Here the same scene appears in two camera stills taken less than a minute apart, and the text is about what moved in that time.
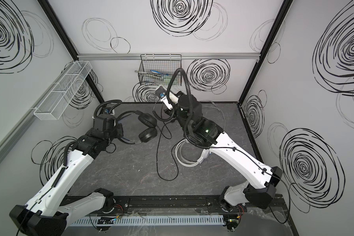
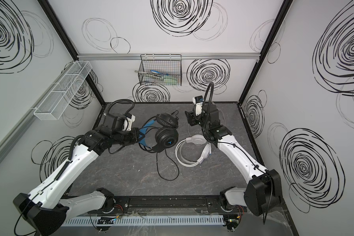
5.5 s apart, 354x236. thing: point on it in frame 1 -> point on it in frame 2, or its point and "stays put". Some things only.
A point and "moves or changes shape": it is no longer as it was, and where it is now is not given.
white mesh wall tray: (53, 107) stays put
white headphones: (205, 153) stays put
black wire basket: (158, 69) stays put
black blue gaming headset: (148, 132) moves or changes shape
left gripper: (118, 131) -> (134, 135)
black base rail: (173, 207) stays put
